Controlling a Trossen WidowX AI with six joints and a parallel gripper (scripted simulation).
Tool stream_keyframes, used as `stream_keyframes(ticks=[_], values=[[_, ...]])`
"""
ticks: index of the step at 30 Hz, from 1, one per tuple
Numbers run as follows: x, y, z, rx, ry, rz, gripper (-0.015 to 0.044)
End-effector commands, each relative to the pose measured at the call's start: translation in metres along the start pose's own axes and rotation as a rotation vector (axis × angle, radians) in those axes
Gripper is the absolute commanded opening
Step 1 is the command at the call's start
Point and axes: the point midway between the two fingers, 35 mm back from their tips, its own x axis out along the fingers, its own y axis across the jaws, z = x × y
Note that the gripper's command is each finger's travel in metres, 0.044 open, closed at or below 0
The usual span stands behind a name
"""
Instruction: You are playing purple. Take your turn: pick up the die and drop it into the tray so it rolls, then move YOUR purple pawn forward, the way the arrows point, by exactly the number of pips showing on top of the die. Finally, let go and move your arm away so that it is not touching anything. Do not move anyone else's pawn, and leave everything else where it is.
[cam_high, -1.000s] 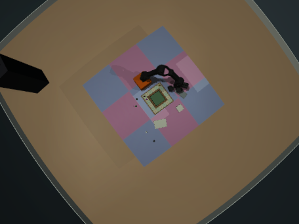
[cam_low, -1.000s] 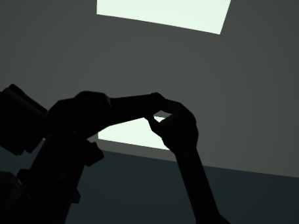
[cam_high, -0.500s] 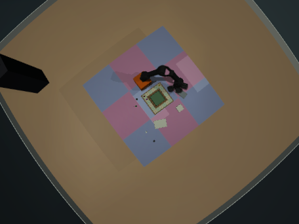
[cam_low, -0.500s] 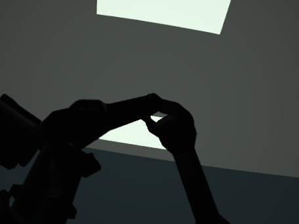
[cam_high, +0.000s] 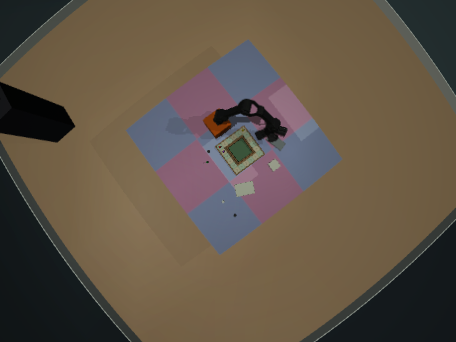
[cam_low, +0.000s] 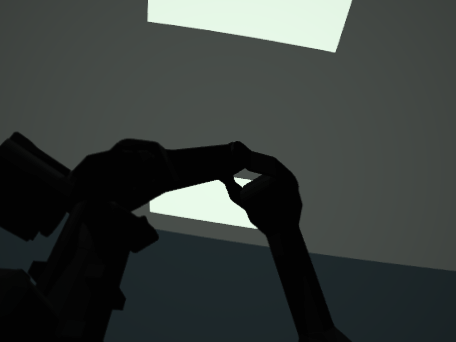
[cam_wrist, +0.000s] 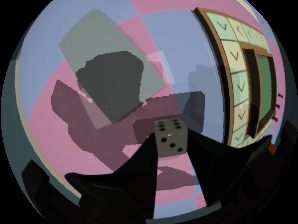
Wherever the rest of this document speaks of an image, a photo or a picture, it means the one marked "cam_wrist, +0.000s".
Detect green dice tray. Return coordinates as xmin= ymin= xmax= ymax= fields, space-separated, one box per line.
xmin=206 ymin=12 xmax=277 ymax=148

